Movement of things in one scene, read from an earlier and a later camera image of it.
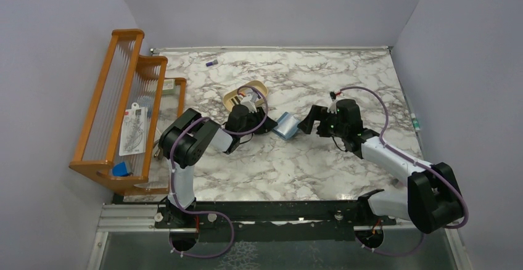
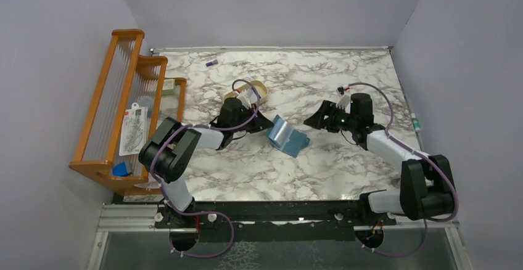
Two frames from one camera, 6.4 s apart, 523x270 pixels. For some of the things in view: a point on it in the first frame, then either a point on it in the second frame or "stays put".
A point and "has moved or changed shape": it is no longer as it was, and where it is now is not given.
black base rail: x=284 y=220 stays put
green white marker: x=415 y=122 stays put
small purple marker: x=213 y=63 stays put
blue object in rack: x=120 y=169 stays put
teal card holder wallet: x=287 y=127 has moved or changed shape
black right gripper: x=319 y=113 → x=317 y=121
